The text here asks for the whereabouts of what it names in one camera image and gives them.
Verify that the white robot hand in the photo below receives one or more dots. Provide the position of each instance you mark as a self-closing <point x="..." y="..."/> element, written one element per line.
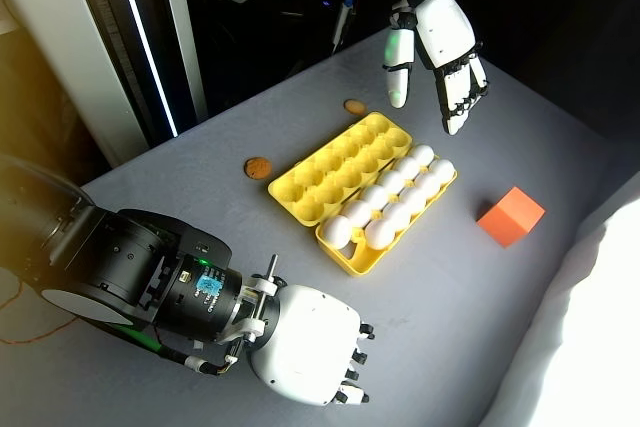
<point x="445" y="29"/>
<point x="300" y="342"/>

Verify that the white egg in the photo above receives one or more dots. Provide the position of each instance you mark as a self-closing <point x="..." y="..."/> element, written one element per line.
<point x="375" y="196"/>
<point x="336" y="231"/>
<point x="391" y="181"/>
<point x="413" y="200"/>
<point x="357" y="212"/>
<point x="380" y="233"/>
<point x="407" y="167"/>
<point x="397" y="216"/>
<point x="428" y="185"/>
<point x="424" y="154"/>
<point x="443" y="171"/>

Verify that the yellow egg carton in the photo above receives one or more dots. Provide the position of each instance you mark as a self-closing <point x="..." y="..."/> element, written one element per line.
<point x="340" y="167"/>

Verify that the small brown cookie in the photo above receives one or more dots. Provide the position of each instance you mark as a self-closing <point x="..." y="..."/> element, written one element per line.
<point x="354" y="106"/>

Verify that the grey table cloth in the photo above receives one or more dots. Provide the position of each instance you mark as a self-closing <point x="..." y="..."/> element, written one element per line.
<point x="450" y="322"/>

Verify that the round brown cookie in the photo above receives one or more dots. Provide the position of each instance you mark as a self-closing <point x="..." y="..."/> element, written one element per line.
<point x="258" y="168"/>

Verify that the orange cube block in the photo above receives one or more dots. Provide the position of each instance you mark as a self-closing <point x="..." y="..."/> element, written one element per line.
<point x="512" y="217"/>

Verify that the bright white cloth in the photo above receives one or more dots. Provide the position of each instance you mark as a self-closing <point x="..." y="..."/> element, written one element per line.
<point x="600" y="322"/>

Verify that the white frame post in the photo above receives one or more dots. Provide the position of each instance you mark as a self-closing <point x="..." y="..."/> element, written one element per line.
<point x="50" y="7"/>

